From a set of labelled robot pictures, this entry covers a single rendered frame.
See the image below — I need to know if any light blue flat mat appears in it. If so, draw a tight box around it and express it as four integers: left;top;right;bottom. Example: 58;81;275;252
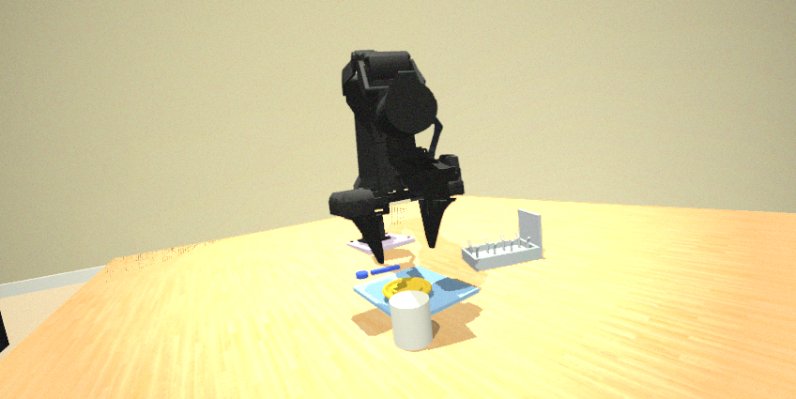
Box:
352;266;480;317

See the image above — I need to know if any yellow round plate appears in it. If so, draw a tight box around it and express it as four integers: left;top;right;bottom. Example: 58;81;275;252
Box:
382;278;432;299

